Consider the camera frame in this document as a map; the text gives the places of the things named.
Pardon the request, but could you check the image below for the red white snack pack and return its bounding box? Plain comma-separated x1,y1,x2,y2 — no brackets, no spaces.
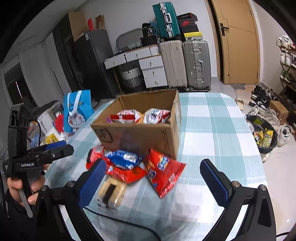
86,145,106,170

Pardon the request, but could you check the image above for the clear sandwich cake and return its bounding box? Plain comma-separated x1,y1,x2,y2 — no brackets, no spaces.
97,176,127,209

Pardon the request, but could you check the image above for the red Oreo pack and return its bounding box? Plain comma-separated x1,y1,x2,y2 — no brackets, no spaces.
106,161,146,184

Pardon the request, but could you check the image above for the blue Oreo pack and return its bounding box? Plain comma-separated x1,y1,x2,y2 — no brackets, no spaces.
104,150,142,170

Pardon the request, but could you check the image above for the white noodle snack bag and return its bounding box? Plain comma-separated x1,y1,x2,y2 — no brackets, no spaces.
110,109,144,123

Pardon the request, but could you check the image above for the red snack bag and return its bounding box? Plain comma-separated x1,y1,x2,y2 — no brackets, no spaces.
144,148,186,199

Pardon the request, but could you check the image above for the person's left hand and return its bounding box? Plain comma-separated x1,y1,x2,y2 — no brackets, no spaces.
7,175,46,206

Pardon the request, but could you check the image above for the yellow small box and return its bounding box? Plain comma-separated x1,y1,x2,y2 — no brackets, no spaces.
46,133,59,144

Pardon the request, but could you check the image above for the blue Doraemon gift bag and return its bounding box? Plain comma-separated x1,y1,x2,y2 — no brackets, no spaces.
63,90,94,133

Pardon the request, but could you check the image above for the black trash bin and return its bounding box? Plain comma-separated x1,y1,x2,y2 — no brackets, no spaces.
246,114,278,154

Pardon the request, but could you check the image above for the SF Express cardboard box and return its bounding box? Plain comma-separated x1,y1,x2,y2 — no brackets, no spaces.
91,89,181,159

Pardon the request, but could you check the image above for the black refrigerator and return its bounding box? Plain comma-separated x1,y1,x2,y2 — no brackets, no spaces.
75,30,120,101

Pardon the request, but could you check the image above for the striped laundry basket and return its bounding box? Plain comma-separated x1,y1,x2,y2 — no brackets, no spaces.
120,67,142,88

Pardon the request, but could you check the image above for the white sneaker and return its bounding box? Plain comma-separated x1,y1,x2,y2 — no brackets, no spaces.
277,125,292,147

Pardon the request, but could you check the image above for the small cardboard box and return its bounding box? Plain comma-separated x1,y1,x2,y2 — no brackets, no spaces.
269,100,289,125

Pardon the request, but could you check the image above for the white drawer desk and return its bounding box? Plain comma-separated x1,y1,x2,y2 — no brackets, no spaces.
104,44,168,88

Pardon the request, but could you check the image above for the shoe rack with shoes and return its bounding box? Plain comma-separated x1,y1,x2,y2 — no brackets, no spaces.
275,34,296,110

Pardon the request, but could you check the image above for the beige suitcase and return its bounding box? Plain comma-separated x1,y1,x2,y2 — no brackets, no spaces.
159,40,188,88

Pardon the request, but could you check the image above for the teal suitcase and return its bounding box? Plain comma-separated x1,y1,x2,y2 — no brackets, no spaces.
152,2,181,40

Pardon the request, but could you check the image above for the silver aluminium suitcase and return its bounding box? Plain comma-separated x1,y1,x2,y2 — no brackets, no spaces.
182,40,211,91

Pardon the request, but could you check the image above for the yellow black shoebox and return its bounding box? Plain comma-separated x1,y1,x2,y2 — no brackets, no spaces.
184,31,203,41

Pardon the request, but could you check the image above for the wooden door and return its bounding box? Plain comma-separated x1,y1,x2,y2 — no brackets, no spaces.
208,0,260,84

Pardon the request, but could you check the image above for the black cable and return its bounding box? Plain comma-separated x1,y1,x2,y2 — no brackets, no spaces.
28,118,42,149

